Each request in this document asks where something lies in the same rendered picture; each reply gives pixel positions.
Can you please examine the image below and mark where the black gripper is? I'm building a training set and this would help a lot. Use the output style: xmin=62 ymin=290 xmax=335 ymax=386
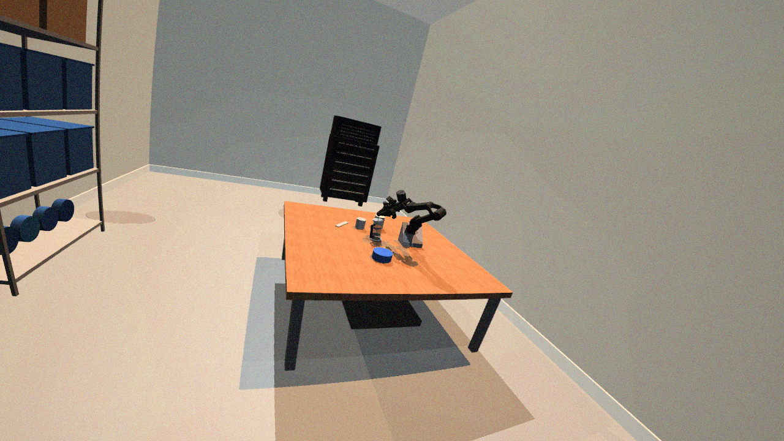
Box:
xmin=378 ymin=202 xmax=401 ymax=219

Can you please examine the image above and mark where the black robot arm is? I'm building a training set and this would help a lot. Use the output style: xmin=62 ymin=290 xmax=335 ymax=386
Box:
xmin=386 ymin=190 xmax=446 ymax=234

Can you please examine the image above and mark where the blue short cylinder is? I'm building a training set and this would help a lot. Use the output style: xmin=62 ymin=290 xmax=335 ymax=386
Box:
xmin=372 ymin=247 xmax=393 ymax=263

